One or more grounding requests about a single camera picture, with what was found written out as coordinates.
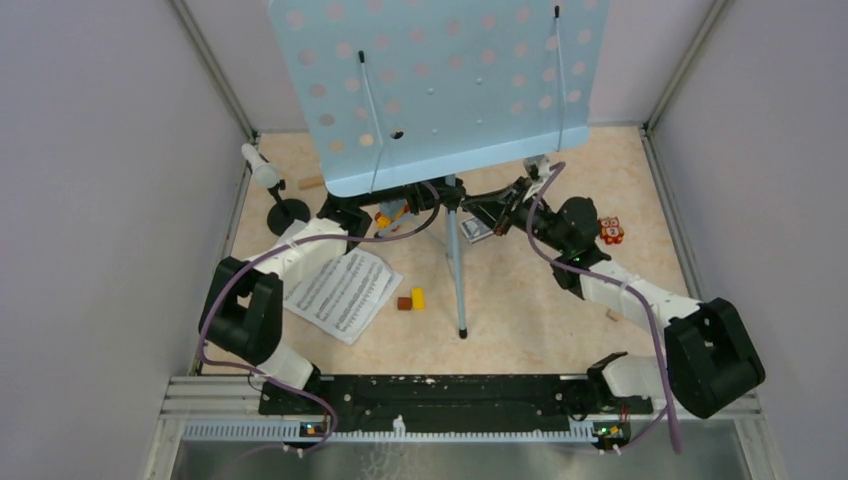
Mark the light blue music stand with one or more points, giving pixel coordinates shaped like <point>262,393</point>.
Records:
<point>399,92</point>

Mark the red owl toy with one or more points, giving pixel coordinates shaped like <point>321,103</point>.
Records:
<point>611,231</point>

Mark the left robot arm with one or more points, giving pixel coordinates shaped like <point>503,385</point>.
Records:
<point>243,311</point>

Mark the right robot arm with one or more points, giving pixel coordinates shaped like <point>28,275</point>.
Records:
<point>705,359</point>

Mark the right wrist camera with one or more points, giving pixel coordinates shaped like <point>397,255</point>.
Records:
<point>538,169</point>

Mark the blue playing card deck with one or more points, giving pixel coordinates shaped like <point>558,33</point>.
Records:
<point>475,230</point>

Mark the white microphone on stand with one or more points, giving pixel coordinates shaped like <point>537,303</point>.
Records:
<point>285,211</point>

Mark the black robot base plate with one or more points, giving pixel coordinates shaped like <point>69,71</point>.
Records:
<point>453,403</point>

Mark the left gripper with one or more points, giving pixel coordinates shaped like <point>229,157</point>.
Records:
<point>429,193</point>

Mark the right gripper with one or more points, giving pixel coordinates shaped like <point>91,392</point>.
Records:
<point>494,209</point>

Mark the aluminium frame rail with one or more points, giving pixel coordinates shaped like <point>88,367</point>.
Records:
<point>186,183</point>

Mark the brown wooden cylinder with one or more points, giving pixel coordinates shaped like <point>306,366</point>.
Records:
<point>404,303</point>

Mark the blue toy train block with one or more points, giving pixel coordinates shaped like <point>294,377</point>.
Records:
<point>388,213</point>

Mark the yellow wooden block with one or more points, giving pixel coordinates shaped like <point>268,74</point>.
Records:
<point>417,296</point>

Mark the sheet music page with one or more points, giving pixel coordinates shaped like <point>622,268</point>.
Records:
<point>338,291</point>

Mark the light wooden block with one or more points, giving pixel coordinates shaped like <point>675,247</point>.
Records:
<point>310,182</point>

